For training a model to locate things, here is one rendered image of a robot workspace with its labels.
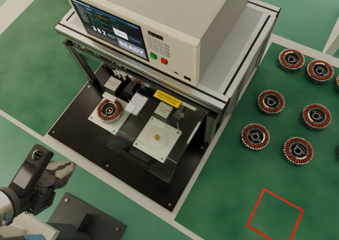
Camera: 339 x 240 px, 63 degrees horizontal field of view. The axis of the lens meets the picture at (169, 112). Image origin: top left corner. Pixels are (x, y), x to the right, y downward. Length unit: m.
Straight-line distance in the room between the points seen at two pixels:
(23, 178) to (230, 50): 0.69
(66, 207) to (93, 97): 0.95
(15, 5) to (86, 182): 1.18
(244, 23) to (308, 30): 1.62
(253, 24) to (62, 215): 1.63
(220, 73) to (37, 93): 0.92
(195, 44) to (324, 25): 2.06
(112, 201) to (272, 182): 1.13
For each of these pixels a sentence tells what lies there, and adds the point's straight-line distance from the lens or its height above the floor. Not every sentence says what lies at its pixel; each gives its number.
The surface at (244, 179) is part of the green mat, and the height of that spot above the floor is 0.75.
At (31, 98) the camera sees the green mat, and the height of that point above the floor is 0.75.
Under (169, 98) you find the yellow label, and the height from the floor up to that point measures 1.07.
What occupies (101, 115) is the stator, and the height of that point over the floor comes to 0.82.
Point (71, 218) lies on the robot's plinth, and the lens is 2.01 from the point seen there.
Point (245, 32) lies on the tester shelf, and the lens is 0.99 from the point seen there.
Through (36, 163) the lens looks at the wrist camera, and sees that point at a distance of 0.69.
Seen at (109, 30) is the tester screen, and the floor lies 1.21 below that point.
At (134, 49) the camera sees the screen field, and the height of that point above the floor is 1.17.
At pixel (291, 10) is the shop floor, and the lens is 2.70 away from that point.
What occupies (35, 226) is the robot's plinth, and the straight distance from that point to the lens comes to 1.28.
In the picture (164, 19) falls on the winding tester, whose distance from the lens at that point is 0.75.
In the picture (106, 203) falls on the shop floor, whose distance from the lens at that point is 1.96.
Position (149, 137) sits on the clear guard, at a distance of 0.86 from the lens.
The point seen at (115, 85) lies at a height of 0.92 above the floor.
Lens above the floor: 1.87
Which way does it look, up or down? 66 degrees down
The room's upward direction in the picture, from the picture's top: 11 degrees counter-clockwise
